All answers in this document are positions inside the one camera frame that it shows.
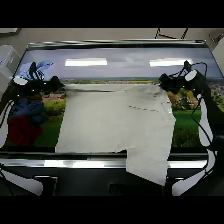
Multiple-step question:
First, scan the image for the white garment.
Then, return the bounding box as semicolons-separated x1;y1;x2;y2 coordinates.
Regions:
54;83;177;187

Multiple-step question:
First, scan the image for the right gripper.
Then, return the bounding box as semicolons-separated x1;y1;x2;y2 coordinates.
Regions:
158;72;183;95

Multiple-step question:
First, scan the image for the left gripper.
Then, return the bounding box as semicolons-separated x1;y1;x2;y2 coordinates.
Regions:
43;75;66;95

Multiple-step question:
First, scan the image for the black cable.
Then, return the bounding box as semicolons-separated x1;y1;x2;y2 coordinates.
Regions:
191;61;216;152

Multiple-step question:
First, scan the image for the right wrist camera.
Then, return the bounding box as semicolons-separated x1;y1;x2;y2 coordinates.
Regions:
179;59;195;77

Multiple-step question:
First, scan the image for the silver frame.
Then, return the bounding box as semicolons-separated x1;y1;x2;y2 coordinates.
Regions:
0;151;224;197

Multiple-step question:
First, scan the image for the brown garment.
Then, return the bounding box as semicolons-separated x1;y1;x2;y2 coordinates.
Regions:
20;92;44;102

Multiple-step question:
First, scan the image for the red garment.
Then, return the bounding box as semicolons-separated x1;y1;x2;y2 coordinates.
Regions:
6;114;44;147

